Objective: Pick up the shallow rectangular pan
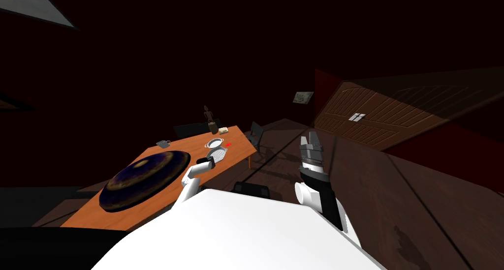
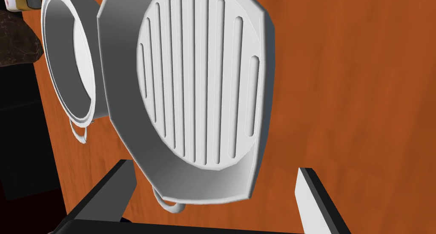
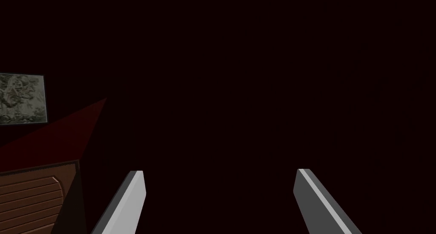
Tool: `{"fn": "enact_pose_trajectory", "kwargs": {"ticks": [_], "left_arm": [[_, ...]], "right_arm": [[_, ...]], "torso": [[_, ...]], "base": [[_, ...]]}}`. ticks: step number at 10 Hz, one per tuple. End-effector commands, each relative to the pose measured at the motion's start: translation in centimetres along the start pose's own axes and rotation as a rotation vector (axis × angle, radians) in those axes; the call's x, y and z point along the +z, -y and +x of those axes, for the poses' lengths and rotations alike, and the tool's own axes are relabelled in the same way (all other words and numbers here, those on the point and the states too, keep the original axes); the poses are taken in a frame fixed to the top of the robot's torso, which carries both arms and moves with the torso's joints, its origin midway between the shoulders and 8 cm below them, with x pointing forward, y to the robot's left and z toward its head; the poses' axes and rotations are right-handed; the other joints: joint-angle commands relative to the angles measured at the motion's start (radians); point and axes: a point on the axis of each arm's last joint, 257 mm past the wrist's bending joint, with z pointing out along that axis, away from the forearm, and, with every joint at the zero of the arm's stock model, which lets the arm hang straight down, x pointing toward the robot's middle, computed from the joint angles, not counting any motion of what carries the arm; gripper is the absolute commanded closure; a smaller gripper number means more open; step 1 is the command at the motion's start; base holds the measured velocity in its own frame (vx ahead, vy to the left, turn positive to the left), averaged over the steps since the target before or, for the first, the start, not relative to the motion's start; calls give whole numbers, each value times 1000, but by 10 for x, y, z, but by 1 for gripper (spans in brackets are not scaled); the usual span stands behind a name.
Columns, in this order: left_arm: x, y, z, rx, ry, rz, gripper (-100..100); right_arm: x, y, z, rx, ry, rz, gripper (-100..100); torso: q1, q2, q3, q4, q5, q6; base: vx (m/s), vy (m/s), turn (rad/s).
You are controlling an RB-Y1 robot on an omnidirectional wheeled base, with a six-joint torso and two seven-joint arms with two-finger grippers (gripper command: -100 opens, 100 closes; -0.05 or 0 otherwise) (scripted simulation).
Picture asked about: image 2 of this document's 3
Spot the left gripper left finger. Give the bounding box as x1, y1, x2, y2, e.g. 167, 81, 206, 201
65, 159, 138, 223

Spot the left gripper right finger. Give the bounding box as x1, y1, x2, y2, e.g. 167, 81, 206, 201
294, 167, 352, 234

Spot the brown wooden table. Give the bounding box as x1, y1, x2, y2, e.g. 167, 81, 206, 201
20, 0, 436, 234

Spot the white round pot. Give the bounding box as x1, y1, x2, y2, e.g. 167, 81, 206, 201
40, 0, 110, 145

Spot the white ridged grill pan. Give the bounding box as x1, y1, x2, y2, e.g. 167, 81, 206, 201
97, 0, 276, 214

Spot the dark brown rock-like lump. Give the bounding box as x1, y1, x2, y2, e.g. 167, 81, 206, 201
0, 9, 44, 68

